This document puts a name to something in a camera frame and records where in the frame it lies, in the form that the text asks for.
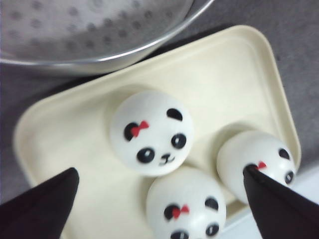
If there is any cream plastic tray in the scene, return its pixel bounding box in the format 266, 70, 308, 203
13, 25, 301, 239

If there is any panda bun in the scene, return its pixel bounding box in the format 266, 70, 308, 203
146, 167, 226, 239
216, 130, 297, 204
110, 90, 194, 176

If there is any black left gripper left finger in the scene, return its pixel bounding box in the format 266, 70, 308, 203
0, 168, 79, 239

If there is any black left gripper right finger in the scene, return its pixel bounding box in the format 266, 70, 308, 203
243, 166, 319, 239

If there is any stainless steel steamer pot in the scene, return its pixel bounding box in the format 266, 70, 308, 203
0, 0, 212, 76

